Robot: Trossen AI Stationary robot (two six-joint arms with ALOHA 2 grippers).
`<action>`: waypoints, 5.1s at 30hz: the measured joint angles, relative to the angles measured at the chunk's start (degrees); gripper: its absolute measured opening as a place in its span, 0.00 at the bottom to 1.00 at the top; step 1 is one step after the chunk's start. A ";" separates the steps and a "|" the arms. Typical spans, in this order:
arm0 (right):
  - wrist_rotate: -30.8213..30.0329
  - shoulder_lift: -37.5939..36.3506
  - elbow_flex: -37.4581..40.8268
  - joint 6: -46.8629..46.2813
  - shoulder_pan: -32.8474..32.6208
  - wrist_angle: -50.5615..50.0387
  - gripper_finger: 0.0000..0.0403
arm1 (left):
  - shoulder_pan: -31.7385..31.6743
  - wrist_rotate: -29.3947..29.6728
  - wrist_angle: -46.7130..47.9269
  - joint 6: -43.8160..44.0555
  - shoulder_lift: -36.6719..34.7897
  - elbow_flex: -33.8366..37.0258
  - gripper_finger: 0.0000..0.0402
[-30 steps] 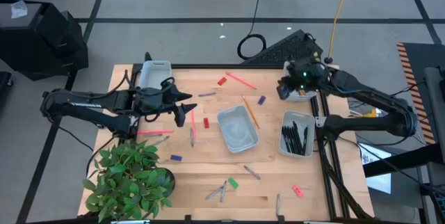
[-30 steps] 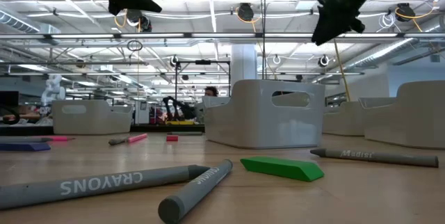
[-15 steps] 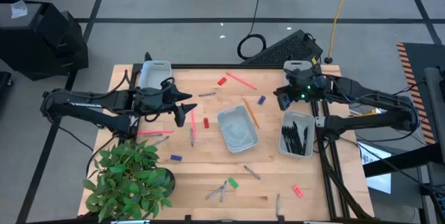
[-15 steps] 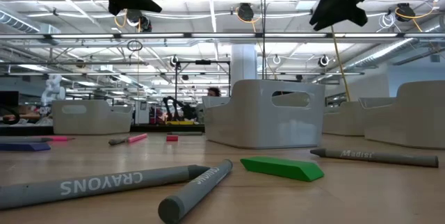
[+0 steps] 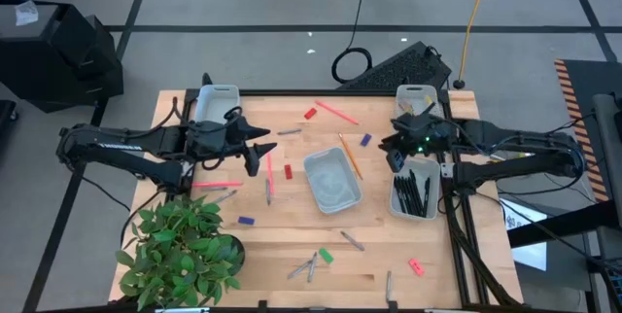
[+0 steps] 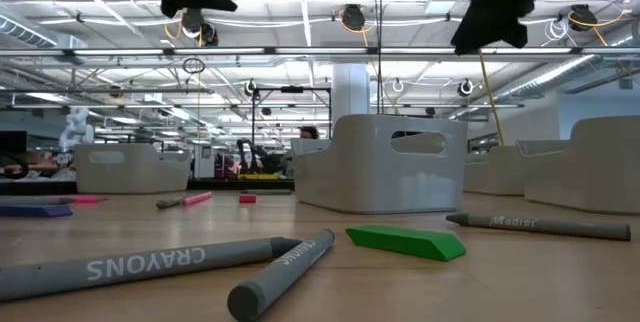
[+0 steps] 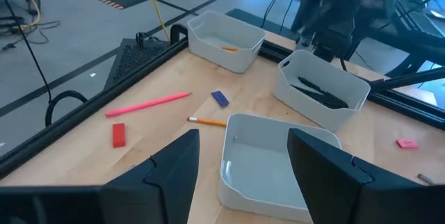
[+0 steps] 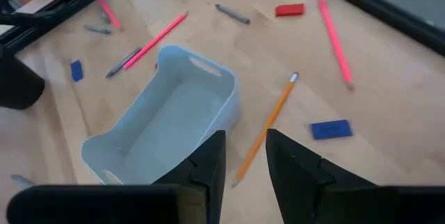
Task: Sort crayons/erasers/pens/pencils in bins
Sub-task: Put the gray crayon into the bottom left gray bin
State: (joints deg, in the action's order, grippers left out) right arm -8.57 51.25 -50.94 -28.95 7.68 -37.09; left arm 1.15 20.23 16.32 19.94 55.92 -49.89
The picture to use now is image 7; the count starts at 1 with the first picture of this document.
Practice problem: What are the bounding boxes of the grey crayon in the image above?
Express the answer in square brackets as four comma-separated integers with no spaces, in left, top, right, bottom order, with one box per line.
[416,173,436,186]

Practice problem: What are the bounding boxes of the grey plastic bin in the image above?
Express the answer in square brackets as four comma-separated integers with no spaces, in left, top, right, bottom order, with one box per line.
[186,10,267,74]
[218,112,343,224]
[271,49,372,133]

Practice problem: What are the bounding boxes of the black pen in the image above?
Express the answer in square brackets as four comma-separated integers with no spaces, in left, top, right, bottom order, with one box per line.
[305,90,348,110]
[297,76,350,109]
[289,83,343,110]

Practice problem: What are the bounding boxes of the black floor cable bundle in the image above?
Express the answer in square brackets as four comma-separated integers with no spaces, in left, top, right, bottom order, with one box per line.
[0,18,62,51]

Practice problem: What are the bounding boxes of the black aluminium table frame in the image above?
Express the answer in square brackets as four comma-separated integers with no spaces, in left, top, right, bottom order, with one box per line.
[0,24,445,179]

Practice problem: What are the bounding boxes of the pink eraser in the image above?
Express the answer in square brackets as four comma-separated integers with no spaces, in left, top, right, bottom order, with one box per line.
[396,138,419,150]

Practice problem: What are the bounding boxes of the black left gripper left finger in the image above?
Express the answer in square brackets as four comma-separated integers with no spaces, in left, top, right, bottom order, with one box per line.
[0,129,201,224]

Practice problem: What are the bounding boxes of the red eraser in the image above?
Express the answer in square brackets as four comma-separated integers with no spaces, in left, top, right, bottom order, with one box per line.
[111,122,127,149]

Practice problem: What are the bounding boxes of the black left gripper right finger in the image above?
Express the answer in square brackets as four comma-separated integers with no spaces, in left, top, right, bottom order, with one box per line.
[287,128,445,224]

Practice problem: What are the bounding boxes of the black perforated panel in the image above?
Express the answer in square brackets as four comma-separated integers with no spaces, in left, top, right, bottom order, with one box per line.
[103,37,175,92]

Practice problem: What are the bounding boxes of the black coiled hanging cable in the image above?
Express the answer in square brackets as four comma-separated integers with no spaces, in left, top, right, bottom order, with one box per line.
[0,0,90,128]

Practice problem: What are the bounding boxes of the long pink crayon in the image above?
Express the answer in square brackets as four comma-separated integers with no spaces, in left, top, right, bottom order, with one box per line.
[104,91,193,118]

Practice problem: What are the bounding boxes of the yellow hanging cable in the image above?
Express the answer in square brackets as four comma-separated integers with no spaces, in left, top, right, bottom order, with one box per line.
[145,0,172,43]

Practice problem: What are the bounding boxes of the purple eraser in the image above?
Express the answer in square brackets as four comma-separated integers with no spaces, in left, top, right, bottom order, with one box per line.
[211,90,231,109]

